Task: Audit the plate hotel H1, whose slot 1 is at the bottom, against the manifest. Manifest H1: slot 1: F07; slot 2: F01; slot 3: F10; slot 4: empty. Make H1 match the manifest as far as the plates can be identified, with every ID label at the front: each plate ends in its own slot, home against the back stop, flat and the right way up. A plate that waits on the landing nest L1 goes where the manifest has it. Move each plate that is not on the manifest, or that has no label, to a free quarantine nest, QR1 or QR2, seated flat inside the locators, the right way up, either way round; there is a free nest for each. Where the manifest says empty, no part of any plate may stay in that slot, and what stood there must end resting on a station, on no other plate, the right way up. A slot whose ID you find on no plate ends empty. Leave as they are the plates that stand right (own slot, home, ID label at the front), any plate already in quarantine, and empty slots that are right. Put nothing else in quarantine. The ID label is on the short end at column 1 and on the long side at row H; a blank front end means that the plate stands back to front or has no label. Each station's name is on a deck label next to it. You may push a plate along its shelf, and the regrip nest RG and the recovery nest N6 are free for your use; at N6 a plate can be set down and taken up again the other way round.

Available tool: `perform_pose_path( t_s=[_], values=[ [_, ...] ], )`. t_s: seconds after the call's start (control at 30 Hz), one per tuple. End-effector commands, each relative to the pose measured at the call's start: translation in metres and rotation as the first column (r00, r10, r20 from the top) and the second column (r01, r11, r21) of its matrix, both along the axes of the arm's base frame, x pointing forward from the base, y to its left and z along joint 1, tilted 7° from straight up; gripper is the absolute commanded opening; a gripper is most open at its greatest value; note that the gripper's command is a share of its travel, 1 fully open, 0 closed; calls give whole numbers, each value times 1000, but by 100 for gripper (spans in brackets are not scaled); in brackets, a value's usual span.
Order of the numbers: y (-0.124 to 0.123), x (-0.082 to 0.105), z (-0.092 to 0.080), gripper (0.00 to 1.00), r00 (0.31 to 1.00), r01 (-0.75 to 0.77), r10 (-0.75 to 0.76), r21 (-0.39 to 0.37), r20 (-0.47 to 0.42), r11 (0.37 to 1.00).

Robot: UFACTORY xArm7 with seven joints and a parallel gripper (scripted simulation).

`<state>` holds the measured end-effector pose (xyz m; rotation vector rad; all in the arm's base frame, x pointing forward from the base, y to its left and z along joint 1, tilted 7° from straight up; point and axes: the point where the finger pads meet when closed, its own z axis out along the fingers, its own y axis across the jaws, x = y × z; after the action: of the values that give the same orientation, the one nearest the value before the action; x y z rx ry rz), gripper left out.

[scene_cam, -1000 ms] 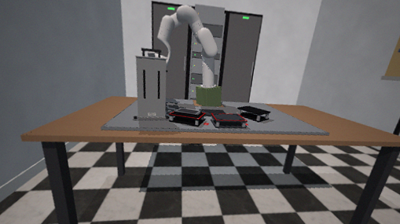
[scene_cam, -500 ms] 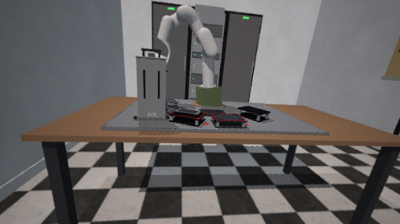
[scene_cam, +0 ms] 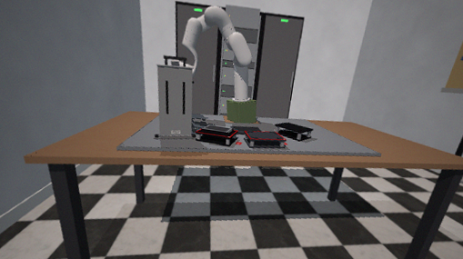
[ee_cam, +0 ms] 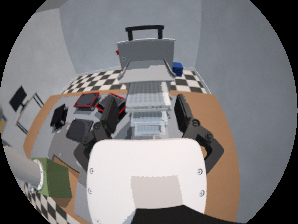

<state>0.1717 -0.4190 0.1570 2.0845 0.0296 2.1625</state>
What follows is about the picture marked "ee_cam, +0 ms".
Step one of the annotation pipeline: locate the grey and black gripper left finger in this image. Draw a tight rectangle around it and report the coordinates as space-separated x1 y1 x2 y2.
73 97 120 172

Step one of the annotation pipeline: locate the white microplate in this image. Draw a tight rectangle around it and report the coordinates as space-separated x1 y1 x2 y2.
131 111 168 127
135 126 166 137

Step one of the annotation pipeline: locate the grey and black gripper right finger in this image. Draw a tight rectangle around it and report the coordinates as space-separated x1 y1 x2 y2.
174 94 224 175

